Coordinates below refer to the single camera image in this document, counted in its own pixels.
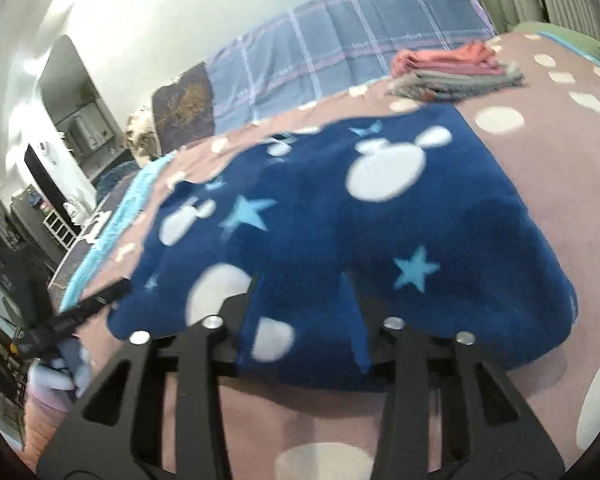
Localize dark deer print blanket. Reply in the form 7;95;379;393
50;195;116;301

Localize grey folded cloth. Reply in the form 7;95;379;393
386;60;525;102

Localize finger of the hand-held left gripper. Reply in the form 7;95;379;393
45;279;132;343

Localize white rack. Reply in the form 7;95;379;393
44;210;81;251

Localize arched doorway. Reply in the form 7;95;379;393
39;35;118;166

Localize green pillow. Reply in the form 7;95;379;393
509;20;600;63

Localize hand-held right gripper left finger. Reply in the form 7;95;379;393
35;274;262;480

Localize beige clothes pile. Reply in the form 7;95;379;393
125;106;162;166

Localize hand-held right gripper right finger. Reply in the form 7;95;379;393
340;275;567;480

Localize person's left hand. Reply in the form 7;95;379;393
28;342;95;402

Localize dark floral pillow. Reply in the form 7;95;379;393
151;60;216;153

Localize blue plaid pillow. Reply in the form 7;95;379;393
205;0;498;136

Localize dark blue fuzzy blanket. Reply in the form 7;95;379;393
96;161;142;203

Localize pink polka dot blanket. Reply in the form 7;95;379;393
27;30;600;480

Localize white plush toy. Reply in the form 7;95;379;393
61;200;88;223

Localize light blue blanket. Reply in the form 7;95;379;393
59;152;181;311

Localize navy star print fleece onesie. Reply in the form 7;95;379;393
107;105;578;393

